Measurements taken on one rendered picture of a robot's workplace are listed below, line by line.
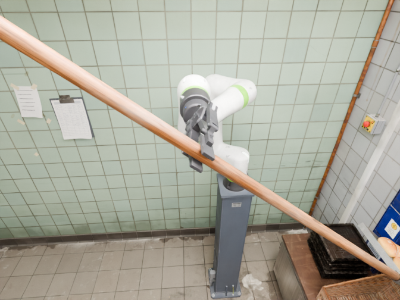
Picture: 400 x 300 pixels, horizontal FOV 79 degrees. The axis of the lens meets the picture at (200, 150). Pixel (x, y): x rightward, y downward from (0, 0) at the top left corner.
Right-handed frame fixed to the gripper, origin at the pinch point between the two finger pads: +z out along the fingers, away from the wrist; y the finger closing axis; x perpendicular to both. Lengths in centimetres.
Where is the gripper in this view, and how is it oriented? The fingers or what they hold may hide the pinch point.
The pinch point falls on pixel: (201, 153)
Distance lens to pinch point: 50.7
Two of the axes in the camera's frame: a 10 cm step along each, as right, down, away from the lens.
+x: -7.7, -4.9, -4.0
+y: -6.3, 6.6, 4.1
